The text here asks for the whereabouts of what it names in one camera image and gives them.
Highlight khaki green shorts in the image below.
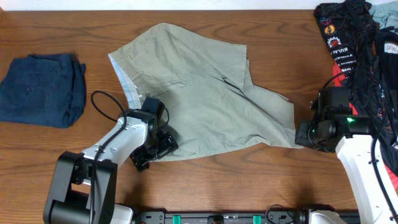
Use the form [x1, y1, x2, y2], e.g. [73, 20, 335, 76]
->
[109, 23, 296, 161]

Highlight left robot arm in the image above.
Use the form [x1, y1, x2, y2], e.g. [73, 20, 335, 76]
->
[43, 97, 178, 223]

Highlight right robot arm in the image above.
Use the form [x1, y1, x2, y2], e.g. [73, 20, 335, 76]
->
[295, 86, 397, 223]

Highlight red printed t-shirt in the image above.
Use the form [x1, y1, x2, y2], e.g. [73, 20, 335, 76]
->
[332, 62, 398, 190]

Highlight black printed garment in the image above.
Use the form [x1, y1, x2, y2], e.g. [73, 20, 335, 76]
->
[313, 1, 397, 174]

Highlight folded navy blue shorts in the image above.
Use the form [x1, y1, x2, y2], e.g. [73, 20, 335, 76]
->
[1, 54, 86, 128]

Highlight light grey-blue garment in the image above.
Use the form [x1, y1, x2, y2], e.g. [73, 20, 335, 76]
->
[369, 1, 397, 32]

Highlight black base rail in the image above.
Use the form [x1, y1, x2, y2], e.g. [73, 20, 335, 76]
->
[133, 210, 361, 224]

